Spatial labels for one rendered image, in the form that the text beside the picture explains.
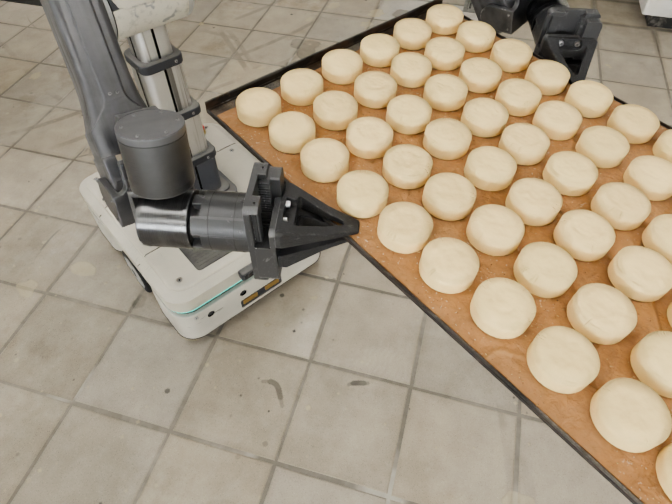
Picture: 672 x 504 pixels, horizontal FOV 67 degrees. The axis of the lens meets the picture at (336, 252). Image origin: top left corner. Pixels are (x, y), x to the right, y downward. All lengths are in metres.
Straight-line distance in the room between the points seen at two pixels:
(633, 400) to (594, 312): 0.07
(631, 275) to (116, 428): 1.34
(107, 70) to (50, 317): 1.36
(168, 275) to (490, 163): 1.06
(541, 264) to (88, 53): 0.45
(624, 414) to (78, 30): 0.55
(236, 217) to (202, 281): 0.96
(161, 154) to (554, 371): 0.35
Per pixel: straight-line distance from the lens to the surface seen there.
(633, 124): 0.66
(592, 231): 0.52
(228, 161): 1.72
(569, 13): 0.78
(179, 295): 1.41
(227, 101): 0.62
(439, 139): 0.55
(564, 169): 0.56
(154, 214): 0.49
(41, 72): 3.00
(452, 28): 0.76
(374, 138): 0.54
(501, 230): 0.48
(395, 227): 0.46
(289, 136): 0.54
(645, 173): 0.60
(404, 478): 1.41
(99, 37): 0.55
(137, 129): 0.46
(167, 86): 1.36
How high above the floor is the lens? 1.35
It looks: 51 degrees down
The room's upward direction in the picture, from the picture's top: straight up
